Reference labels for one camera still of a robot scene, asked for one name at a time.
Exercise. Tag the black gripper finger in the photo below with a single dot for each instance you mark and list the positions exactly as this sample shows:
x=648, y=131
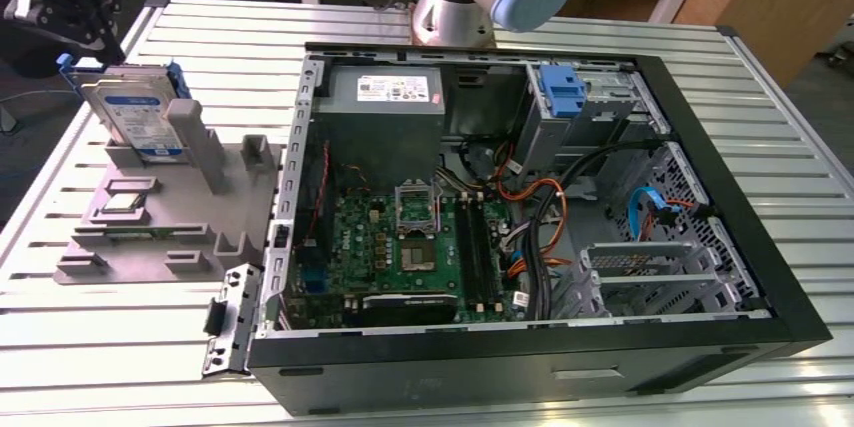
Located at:
x=109, y=47

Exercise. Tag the hard disk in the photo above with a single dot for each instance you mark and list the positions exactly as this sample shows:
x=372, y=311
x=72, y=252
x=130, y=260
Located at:
x=133, y=117

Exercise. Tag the grey metal disk bay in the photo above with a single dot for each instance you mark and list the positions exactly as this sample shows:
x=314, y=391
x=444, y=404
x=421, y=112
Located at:
x=667, y=248

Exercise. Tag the silver CPU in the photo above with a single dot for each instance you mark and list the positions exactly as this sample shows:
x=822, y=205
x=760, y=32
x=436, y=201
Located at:
x=121, y=201

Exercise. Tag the green RAM stick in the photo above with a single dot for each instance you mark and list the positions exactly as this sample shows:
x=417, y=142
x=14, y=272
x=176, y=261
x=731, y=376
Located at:
x=140, y=233

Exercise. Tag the grey parts rack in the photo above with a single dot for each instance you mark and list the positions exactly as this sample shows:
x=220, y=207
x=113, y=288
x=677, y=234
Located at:
x=180, y=252

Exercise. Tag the grey power supply unit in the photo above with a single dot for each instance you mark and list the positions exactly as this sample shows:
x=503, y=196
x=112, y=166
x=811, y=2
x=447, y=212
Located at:
x=380, y=147

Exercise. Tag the green motherboard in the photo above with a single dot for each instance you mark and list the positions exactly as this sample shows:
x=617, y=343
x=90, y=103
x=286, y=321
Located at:
x=360, y=247

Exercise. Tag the CPU socket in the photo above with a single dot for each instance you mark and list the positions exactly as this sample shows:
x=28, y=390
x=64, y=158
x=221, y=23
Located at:
x=419, y=257

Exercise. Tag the black RAM slot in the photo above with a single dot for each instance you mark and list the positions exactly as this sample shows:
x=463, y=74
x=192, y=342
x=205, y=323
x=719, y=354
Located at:
x=468, y=247
x=487, y=247

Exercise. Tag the black graphics card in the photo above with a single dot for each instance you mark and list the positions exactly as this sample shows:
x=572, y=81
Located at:
x=407, y=304

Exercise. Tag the blue drive cage latch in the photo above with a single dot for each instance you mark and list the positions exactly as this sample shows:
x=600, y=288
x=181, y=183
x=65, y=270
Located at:
x=563, y=92

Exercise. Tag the grey metal drive cage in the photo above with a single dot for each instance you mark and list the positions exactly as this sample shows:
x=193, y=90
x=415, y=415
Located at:
x=600, y=92

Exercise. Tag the black open PC case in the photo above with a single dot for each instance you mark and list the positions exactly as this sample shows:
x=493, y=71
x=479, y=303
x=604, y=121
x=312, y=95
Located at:
x=467, y=377

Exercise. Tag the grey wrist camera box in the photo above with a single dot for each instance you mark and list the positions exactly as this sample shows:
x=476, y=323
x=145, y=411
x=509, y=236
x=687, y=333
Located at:
x=16, y=4

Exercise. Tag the grey metal card bracket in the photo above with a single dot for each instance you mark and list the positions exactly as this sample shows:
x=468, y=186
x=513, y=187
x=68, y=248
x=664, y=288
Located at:
x=233, y=307

